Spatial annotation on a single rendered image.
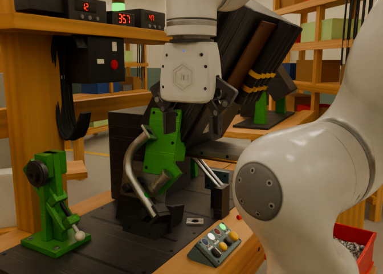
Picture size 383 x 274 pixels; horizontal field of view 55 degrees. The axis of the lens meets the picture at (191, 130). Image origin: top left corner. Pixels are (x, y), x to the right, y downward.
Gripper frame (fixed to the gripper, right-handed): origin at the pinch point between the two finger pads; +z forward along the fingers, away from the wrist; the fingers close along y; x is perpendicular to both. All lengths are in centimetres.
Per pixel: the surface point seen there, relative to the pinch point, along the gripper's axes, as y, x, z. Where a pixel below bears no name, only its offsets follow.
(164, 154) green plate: -32, 37, 17
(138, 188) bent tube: -38, 31, 27
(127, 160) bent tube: -43, 33, 19
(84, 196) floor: -259, 208, 130
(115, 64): -55, 41, -11
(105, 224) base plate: -49, 27, 40
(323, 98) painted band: -163, 930, 80
